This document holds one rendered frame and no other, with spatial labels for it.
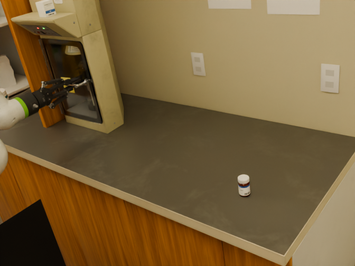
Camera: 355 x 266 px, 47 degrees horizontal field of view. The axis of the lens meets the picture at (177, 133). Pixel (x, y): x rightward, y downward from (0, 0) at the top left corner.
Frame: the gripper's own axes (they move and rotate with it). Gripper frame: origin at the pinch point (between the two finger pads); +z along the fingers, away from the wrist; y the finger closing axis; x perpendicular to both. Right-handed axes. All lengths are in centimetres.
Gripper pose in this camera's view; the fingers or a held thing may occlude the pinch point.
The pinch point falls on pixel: (71, 84)
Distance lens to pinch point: 190.8
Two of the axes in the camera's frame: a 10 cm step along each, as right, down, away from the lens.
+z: 6.1, -4.5, 6.5
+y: -1.5, -8.7, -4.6
